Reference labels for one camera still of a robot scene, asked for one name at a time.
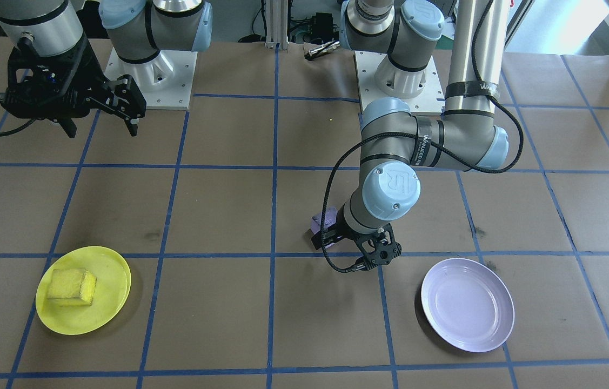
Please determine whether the purple foam block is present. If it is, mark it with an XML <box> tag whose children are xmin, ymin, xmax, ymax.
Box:
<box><xmin>310</xmin><ymin>212</ymin><xmax>338</xmax><ymax>234</ymax></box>

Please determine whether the yellow foam block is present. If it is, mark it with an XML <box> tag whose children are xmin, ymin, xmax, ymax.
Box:
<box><xmin>46</xmin><ymin>267</ymin><xmax>98</xmax><ymax>307</ymax></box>

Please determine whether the purple plate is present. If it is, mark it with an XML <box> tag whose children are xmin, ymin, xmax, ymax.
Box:
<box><xmin>420</xmin><ymin>258</ymin><xmax>516</xmax><ymax>353</ymax></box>

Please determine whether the yellow plate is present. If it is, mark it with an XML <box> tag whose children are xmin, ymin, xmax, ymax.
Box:
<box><xmin>35</xmin><ymin>246</ymin><xmax>132</xmax><ymax>336</ymax></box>

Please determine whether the black power adapter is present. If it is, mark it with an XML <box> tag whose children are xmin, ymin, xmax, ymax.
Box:
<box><xmin>312</xmin><ymin>12</ymin><xmax>337</xmax><ymax>33</ymax></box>

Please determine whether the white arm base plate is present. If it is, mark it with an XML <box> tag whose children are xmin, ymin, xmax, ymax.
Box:
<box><xmin>104</xmin><ymin>48</ymin><xmax>198</xmax><ymax>110</ymax></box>
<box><xmin>354</xmin><ymin>50</ymin><xmax>448</xmax><ymax>115</ymax></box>

